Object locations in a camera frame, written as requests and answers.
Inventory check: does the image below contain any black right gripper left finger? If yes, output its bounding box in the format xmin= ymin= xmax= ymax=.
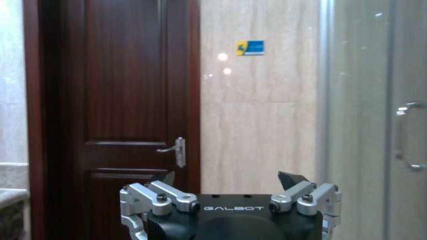
xmin=119 ymin=171 xmax=200 ymax=240

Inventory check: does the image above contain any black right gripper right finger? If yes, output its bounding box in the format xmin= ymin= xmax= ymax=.
xmin=270 ymin=170 xmax=343 ymax=240

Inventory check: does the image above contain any dark brown wooden door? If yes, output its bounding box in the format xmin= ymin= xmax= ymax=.
xmin=23 ymin=0 xmax=202 ymax=240

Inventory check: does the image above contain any beige stone counter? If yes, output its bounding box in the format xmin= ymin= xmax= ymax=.
xmin=0 ymin=161 xmax=28 ymax=240

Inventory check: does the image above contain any silver door lever handle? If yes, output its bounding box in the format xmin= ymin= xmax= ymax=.
xmin=156 ymin=136 xmax=187 ymax=168

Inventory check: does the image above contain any glass shower enclosure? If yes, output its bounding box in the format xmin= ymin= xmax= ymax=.
xmin=316 ymin=0 xmax=427 ymax=240

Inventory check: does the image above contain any chrome shower door handle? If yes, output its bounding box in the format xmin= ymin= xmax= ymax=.
xmin=394 ymin=101 xmax=427 ymax=171

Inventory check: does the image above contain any blue yellow wall sign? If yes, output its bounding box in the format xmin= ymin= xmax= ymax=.
xmin=235 ymin=39 xmax=266 ymax=57

